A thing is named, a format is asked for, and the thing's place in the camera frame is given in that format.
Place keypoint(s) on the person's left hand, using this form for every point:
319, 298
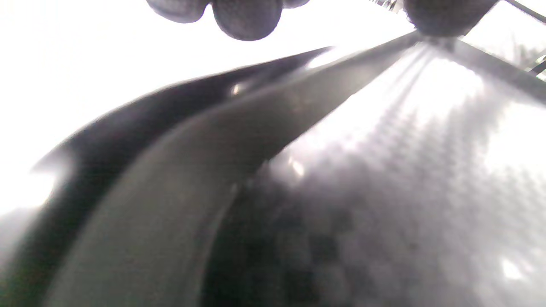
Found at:
247, 21

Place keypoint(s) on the black baking tray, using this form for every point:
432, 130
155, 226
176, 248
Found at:
384, 192

